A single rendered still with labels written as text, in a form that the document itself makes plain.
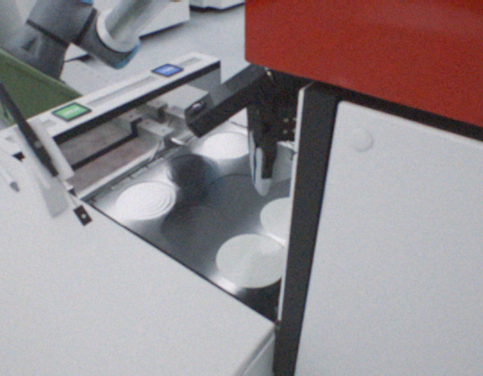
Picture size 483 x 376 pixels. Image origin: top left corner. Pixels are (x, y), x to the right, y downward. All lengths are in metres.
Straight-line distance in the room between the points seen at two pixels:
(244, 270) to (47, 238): 0.26
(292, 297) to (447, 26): 0.25
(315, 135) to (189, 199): 0.43
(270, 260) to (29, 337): 0.31
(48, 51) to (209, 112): 0.77
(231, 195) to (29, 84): 0.61
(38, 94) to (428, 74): 0.98
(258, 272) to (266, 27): 0.37
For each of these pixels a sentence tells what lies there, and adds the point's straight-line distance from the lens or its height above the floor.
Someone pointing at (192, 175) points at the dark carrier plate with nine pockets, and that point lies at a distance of 0.72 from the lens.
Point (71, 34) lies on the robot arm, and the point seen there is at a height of 1.00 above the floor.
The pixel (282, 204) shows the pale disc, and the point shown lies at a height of 0.90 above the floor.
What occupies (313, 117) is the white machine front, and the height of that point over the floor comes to 1.20.
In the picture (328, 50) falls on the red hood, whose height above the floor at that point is 1.25.
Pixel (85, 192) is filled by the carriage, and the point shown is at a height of 0.88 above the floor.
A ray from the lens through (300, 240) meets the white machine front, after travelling 0.32.
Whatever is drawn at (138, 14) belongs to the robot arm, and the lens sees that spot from 1.05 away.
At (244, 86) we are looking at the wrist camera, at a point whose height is 1.13.
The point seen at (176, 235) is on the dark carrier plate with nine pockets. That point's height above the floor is 0.90.
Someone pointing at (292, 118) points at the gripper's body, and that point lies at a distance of 0.50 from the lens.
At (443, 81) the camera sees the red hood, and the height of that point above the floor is 1.24.
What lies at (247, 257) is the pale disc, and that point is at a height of 0.90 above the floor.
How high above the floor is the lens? 1.32
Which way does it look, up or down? 39 degrees down
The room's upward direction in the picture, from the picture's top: straight up
